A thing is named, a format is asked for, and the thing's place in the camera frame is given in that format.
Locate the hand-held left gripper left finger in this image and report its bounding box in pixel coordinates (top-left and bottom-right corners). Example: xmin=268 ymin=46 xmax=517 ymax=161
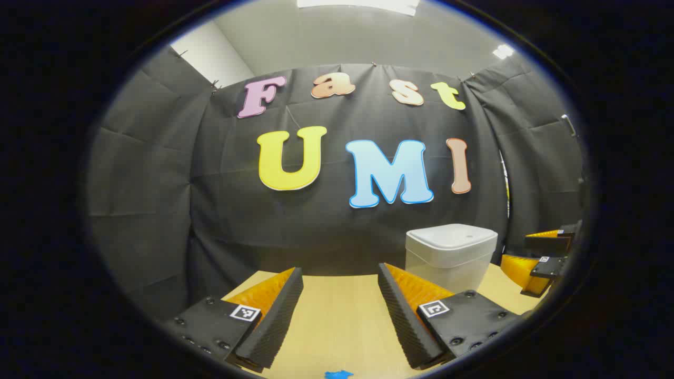
xmin=161 ymin=267 xmax=304 ymax=373

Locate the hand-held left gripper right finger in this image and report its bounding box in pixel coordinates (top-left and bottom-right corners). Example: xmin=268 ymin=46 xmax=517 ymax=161
xmin=378 ymin=263 xmax=527 ymax=370

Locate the white desktop garbage bin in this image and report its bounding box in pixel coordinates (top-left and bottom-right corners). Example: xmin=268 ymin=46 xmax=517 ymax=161
xmin=404 ymin=224 xmax=499 ymax=294

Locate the wooden desktop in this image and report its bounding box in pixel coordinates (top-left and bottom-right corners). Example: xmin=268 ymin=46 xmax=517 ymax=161
xmin=221 ymin=263 xmax=553 ymax=379

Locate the long ceiling light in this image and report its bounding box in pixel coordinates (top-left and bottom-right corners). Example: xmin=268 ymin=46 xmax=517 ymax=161
xmin=296 ymin=0 xmax=422 ymax=16

